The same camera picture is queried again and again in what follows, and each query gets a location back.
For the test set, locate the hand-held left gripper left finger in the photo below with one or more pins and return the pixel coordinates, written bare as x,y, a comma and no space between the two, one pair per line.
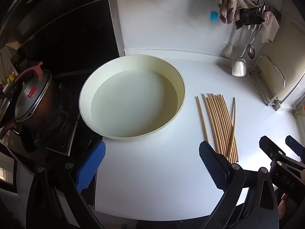
91,164

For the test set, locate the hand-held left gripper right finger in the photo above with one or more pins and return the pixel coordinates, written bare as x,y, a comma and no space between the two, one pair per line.
212,164

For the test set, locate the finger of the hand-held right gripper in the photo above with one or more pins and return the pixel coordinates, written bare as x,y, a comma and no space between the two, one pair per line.
269,145
295,144

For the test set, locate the pile of wooden chopsticks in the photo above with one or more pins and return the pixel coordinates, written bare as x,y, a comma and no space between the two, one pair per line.
218,124

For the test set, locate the round cream plastic basin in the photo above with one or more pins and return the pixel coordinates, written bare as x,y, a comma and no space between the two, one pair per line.
133,100

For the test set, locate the person's right hand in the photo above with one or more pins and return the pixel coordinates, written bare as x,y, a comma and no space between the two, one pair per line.
283,206

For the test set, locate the black gas stove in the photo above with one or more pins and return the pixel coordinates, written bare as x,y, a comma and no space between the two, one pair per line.
59,138

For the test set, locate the metal spatula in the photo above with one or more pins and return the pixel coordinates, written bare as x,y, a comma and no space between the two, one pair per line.
239,68

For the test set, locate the metal pot lid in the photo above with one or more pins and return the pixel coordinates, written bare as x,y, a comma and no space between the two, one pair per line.
28,100

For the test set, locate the metal ladle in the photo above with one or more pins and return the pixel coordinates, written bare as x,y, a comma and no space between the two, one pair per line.
251,51

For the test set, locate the white dish brush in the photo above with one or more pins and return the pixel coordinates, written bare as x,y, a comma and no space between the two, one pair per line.
229,50

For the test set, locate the pale pink cloth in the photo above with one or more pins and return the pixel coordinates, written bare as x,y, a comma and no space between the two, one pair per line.
270,26

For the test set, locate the dark cloth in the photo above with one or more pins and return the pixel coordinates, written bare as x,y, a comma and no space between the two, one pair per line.
249,16

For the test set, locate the grey-brown towel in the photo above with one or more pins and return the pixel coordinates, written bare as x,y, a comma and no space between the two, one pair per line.
228,4

